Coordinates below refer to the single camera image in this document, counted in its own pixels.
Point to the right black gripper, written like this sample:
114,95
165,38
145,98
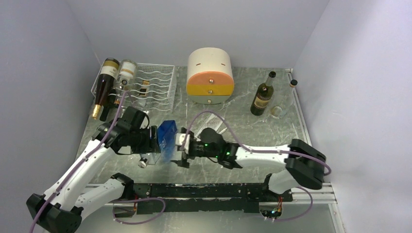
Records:
182,162

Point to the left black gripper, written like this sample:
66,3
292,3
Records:
151,145

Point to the blue clear square bottle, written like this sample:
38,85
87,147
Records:
165,144

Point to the dark green wine bottle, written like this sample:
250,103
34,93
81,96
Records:
263,95

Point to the clear glass bottle black cap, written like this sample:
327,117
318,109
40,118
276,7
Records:
281,106

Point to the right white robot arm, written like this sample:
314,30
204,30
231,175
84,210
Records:
299,163

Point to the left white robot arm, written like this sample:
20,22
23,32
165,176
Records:
62,207

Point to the clear bottle cream label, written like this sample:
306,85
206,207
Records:
125,79

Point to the dark red wine bottle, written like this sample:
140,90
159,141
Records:
105,83

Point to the ruler set plastic package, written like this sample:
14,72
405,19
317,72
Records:
213,122

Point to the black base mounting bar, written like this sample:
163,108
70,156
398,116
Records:
172,197

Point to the cream drawer cabinet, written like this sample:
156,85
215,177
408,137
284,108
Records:
209,76

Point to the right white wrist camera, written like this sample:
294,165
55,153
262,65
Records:
182,139

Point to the white wire wine rack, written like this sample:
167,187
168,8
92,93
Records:
154,88

